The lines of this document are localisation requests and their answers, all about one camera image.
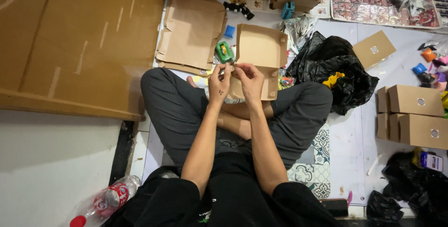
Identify person's left hand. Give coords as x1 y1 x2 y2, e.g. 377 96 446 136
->
208 63 233 106

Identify person's right hand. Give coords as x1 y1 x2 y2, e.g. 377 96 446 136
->
233 63 265 106

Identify kraft cardboard box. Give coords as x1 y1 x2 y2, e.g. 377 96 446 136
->
226 24 288 102

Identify yellow sticker sheet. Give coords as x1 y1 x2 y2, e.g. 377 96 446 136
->
192 70 215 88

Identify colourful toy packets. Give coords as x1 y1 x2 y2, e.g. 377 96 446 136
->
278 68 296 91

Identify green tape dispenser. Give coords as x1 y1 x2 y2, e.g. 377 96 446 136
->
214 41 234 64

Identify person's bare shin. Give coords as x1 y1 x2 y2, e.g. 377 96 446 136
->
216 100 275 141

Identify person's grey trousers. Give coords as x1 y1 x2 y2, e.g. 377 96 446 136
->
140 67 334 177

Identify pile of flat cardboard blanks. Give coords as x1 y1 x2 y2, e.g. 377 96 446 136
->
155 0 228 76

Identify clear plastic bags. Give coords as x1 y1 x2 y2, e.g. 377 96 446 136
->
279 14 319 58

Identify black and white toy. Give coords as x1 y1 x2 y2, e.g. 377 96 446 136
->
223 1 255 21

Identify yellow toy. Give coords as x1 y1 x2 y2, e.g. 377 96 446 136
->
322 72 346 90

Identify large black plastic bag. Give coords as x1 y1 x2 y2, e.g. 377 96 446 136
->
286 31 380 116

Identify small blue plastic basket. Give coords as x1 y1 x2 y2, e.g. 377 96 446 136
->
281 1 295 20

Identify patterned floor mat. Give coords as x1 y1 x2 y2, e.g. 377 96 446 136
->
286 123 331 199

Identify person's black shirt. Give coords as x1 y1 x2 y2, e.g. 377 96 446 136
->
104 152 345 227

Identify sheet of red packets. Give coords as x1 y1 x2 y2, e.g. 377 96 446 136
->
330 0 444 29

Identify white stick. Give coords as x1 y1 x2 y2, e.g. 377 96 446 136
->
367 154 383 176

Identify black phone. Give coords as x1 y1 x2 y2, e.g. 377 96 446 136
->
319 198 349 219

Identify large brown wooden board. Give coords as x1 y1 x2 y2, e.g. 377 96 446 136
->
0 0 167 122

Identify plastic bottle with red label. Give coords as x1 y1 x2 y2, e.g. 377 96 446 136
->
69 175 142 227

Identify small black plastic bag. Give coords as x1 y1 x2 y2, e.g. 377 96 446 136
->
366 190 405 226

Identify heap of colourful toys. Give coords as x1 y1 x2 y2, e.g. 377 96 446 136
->
412 40 448 119

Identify yellow and blue packet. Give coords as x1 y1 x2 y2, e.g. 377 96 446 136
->
412 147 444 173

